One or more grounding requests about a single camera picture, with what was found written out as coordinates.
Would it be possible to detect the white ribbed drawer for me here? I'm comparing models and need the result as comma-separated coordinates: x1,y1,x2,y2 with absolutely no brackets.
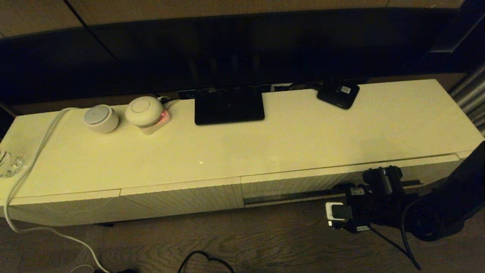
241,154,461,208

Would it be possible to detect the white TV cabinet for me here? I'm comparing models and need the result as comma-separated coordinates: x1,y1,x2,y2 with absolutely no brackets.
0,79,485,228

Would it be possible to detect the black set-top box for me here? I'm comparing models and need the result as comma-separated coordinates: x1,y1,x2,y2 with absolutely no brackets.
316,80,360,110

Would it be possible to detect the grey pleated curtain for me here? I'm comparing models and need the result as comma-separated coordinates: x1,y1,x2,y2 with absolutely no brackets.
448,63,485,138

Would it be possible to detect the white ribbed cabinet door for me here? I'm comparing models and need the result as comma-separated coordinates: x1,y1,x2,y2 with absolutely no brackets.
0,189,122,228
120,177,245,220

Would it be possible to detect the black television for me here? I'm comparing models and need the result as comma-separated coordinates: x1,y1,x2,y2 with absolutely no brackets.
0,8,465,107

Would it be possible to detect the white power strip red light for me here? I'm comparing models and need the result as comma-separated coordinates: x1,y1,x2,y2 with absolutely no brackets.
138,108,172,136

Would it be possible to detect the white dome device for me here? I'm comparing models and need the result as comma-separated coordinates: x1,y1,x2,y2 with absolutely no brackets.
125,96,164,128

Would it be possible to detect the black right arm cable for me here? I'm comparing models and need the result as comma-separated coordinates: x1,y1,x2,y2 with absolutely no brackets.
368,195,422,270

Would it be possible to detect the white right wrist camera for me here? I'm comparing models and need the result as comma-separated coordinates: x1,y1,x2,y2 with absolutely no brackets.
325,202,354,228

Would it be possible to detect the black television base plate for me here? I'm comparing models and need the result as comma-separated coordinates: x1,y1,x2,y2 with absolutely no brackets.
194,86,265,126

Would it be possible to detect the black floor cable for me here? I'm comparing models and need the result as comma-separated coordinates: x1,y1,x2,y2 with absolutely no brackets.
177,251,236,273

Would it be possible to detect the thick white power cable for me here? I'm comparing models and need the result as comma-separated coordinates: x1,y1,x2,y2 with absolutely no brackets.
5,107,110,273

